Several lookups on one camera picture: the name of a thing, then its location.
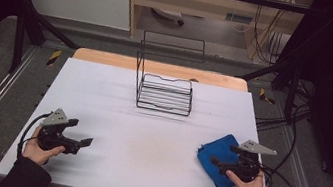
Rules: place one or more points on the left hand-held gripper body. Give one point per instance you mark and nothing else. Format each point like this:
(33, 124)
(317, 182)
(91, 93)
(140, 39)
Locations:
(52, 134)

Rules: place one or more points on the white table cover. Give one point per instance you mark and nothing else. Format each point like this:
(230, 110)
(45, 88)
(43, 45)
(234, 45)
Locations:
(147, 137)

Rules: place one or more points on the person's left hand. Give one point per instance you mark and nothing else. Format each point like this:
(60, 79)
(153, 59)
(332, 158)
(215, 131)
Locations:
(37, 152)

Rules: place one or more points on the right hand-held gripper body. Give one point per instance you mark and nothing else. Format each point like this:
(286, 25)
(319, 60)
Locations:
(247, 165)

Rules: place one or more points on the black metal frame stand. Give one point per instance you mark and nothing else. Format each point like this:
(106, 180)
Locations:
(287, 75)
(23, 23)

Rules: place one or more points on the blue cloth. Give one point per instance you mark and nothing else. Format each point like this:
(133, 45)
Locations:
(216, 152)

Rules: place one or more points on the white chair base with caster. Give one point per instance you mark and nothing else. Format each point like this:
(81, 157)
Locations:
(170, 15)

